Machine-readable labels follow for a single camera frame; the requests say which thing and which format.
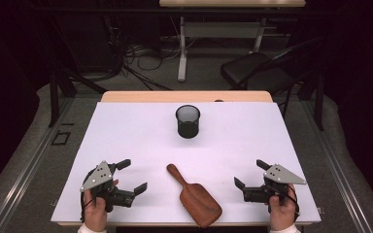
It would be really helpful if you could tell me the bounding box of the brown wooden scoop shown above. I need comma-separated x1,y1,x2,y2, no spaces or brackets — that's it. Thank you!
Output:
166,163,223,229

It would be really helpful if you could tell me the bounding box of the black folding chair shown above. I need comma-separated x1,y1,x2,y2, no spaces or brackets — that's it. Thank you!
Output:
220,36,325,132

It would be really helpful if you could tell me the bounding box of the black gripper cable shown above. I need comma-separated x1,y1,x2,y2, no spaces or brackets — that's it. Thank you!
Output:
80,189,97,224
271,184,301,222

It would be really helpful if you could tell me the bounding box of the metal floor rail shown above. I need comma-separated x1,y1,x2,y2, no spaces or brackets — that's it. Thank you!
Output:
0,96,76,233
299,100,373,233

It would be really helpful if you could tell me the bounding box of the black cable bundle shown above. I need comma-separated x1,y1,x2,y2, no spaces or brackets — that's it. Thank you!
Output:
103,16,176,91

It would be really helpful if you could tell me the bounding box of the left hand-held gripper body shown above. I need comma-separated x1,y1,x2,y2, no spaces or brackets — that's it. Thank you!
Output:
79,160,136,214

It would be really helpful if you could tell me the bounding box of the black mesh cup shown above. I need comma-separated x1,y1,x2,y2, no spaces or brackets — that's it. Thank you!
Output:
175,104,201,140

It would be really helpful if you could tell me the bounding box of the light wooden table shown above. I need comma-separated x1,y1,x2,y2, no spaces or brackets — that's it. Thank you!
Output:
57,90,313,227

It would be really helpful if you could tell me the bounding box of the person's left hand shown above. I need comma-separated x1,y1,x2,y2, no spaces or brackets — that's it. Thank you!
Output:
83,195,109,232

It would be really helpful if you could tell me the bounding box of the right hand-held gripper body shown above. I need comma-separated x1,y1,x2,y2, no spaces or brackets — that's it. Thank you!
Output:
242,163,308,206

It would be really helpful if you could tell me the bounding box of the person's right hand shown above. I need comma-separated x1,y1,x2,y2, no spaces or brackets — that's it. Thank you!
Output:
268,184,298,232

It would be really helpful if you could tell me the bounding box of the white-framed desk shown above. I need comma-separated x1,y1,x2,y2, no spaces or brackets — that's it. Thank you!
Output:
158,0,307,83

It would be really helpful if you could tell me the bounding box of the black metal stand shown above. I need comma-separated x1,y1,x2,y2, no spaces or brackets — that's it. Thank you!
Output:
48,69,109,128

